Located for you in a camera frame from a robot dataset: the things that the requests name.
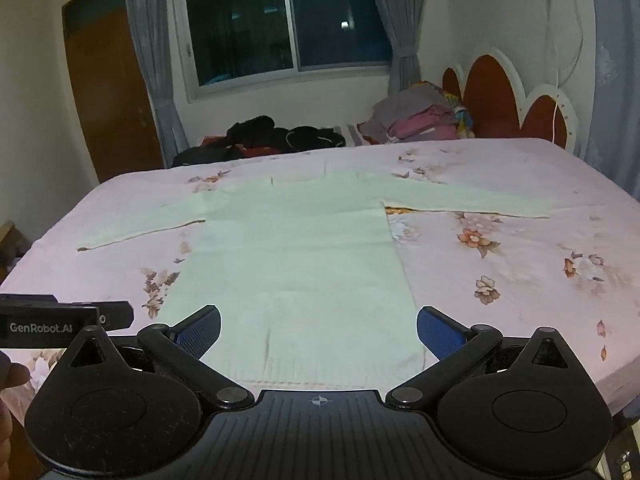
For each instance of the brown wooden furniture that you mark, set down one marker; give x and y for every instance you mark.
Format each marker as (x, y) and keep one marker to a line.
(9, 245)

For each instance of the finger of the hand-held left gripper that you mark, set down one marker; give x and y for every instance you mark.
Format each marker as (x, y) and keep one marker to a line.
(117, 315)

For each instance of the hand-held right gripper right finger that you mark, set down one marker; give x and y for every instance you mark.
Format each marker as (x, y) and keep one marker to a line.
(439, 332)

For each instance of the red and white headboard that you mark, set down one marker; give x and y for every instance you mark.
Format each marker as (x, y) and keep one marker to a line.
(492, 95)

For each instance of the pile of dark clothes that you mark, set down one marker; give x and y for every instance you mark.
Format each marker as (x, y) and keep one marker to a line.
(270, 135)

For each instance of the brown wooden door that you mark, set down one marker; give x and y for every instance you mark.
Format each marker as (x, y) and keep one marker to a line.
(110, 95)

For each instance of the pile of folded clothes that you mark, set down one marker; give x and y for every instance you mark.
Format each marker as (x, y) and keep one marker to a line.
(425, 117)

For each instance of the person's left hand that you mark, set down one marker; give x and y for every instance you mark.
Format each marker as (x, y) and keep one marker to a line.
(14, 377)

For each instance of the pale blue patterned curtain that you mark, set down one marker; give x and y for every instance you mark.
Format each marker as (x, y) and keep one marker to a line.
(615, 60)

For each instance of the grey striped cloth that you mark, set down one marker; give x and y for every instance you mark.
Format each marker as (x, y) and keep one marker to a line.
(354, 134)

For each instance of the grey curtain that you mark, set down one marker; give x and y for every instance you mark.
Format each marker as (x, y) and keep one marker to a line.
(150, 60)
(395, 30)

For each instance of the sliding glass window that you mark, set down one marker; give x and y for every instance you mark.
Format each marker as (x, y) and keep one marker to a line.
(280, 25)

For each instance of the dark device with buttons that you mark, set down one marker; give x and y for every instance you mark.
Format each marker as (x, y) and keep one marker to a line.
(625, 455)

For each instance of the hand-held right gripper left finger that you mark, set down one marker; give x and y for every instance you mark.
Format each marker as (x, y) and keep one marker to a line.
(200, 332)

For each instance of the white knitted sweater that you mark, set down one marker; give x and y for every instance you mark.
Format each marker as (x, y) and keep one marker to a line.
(300, 260)

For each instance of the pink floral bed sheet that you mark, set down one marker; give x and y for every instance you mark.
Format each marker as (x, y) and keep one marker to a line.
(500, 260)

